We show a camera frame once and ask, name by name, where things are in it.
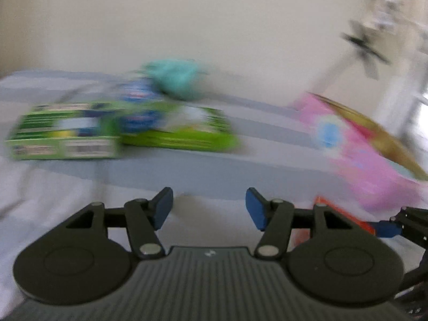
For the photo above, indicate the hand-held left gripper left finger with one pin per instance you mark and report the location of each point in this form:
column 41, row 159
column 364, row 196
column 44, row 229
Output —
column 163, row 209

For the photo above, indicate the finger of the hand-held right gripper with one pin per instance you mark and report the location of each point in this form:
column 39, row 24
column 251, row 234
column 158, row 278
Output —
column 385, row 229

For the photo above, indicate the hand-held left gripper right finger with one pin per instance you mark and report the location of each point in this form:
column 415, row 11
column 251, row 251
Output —
column 255, row 209

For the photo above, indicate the teal teddy bear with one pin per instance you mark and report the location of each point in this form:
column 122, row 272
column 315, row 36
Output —
column 177, row 78

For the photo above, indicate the orange box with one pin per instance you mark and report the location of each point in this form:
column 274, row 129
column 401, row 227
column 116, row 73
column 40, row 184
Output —
column 337, row 209

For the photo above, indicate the pink package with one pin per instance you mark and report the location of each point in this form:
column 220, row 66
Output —
column 354, row 153

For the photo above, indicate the green printed box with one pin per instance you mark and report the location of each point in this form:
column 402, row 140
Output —
column 190, row 130
column 63, row 130

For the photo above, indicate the gold rimmed container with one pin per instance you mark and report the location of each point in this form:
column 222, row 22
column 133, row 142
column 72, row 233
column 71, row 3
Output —
column 384, row 137

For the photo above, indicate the blue white packet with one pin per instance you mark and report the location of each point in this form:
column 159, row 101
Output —
column 138, row 107

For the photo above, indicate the black white hanging rack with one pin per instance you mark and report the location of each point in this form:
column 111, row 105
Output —
column 371, row 45

